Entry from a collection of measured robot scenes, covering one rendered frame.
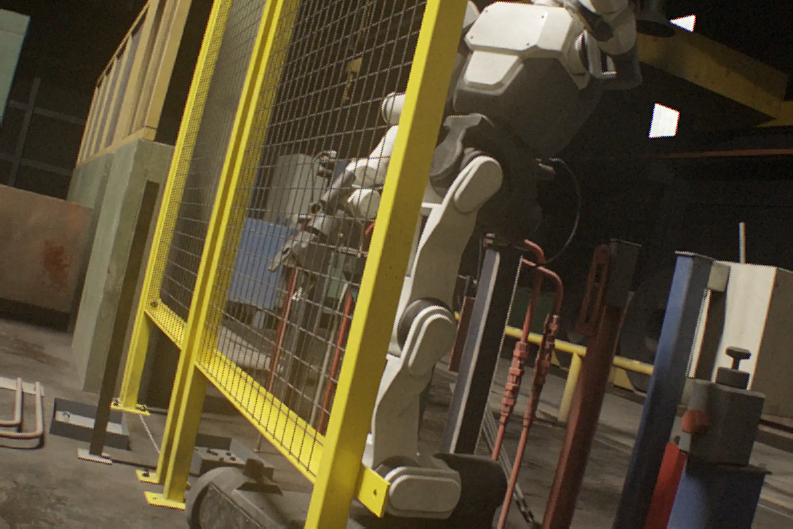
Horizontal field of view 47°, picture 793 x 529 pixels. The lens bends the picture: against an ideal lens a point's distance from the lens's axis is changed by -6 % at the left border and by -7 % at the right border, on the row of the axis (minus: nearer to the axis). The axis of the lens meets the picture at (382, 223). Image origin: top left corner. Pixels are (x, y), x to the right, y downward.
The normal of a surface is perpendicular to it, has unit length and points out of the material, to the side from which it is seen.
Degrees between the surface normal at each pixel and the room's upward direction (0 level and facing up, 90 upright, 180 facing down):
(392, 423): 90
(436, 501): 90
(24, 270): 90
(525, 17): 72
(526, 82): 88
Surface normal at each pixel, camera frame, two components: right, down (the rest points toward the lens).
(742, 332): -0.91, -0.23
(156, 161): 0.36, 0.04
